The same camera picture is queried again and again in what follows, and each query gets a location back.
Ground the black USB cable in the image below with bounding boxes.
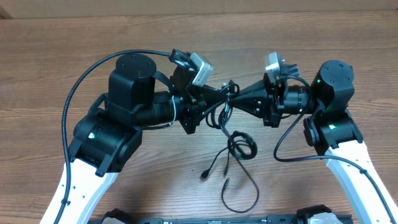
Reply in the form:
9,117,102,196
199,79,261,214

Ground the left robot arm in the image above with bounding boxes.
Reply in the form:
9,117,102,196
41,50,235,223

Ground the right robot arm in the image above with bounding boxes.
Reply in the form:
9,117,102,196
230,59,397,223

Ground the black right camera cable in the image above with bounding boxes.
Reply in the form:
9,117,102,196
273,74,397,224

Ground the black camera cable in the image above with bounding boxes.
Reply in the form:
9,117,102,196
273,74,397,224
52,49,174,224

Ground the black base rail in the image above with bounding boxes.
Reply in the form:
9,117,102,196
90,203,352,224

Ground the black left camera cable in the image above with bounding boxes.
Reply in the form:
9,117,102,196
52,49,174,224

